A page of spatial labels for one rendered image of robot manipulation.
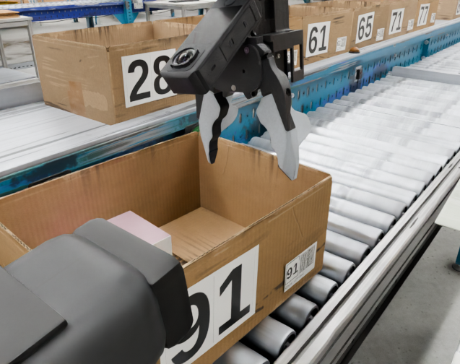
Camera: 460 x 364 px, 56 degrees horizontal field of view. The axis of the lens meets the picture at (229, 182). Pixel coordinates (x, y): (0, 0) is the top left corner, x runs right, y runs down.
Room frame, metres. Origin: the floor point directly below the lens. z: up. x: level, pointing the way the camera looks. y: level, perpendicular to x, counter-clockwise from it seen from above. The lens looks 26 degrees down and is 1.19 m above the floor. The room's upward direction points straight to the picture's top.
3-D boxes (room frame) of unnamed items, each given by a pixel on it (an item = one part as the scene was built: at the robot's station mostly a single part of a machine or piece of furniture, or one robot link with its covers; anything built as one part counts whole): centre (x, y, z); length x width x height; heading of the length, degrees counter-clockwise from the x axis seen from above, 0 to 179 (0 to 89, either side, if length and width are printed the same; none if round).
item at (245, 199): (0.53, 0.08, 0.83); 0.39 x 0.29 x 0.17; 137
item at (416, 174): (1.09, -0.30, 0.72); 0.52 x 0.05 x 0.05; 51
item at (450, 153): (1.24, -0.42, 0.72); 0.52 x 0.05 x 0.05; 51
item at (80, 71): (1.14, 0.24, 0.96); 0.39 x 0.29 x 0.17; 142
